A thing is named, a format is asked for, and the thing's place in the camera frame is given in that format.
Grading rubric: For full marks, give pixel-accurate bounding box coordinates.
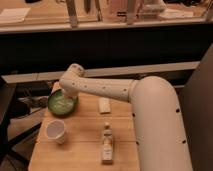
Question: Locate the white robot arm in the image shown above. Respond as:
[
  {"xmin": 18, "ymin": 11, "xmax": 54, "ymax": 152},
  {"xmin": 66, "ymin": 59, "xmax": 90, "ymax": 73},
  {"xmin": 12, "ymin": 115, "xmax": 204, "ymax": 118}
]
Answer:
[{"xmin": 59, "ymin": 63, "xmax": 193, "ymax": 171}]

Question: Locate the green ceramic bowl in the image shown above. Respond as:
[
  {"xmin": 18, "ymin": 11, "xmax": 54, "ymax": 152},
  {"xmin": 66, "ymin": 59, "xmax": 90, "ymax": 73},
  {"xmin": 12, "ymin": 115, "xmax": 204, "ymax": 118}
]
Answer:
[{"xmin": 47, "ymin": 89, "xmax": 78, "ymax": 117}]

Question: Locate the pale rectangular sponge block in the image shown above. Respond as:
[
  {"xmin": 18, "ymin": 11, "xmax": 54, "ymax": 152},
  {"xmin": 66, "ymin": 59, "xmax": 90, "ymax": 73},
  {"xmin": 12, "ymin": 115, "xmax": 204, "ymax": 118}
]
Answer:
[{"xmin": 99, "ymin": 98, "xmax": 111, "ymax": 114}]

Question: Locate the white paper cup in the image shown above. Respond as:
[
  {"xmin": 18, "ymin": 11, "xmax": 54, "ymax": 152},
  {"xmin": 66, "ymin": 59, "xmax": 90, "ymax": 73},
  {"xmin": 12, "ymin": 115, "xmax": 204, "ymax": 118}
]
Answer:
[{"xmin": 45, "ymin": 120, "xmax": 67, "ymax": 144}]

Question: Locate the black table at left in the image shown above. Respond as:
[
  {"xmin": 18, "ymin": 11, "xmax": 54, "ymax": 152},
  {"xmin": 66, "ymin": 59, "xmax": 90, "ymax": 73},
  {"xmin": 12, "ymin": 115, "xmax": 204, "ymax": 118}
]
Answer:
[{"xmin": 0, "ymin": 76, "xmax": 16, "ymax": 165}]

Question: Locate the small glass dressing bottle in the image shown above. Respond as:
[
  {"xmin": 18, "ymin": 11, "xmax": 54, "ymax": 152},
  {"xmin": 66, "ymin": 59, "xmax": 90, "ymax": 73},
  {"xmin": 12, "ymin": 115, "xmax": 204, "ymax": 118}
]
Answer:
[{"xmin": 101, "ymin": 122, "xmax": 114, "ymax": 164}]

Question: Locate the white paper sheet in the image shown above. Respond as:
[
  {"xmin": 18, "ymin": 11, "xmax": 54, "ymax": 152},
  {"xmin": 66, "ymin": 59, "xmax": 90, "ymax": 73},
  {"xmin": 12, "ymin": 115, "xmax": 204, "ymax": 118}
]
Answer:
[{"xmin": 0, "ymin": 8, "xmax": 30, "ymax": 24}]

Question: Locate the dark chair back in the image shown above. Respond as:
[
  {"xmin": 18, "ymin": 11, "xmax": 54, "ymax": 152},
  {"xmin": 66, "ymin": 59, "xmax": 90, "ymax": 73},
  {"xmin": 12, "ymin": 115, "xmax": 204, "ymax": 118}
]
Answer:
[{"xmin": 180, "ymin": 43, "xmax": 213, "ymax": 171}]

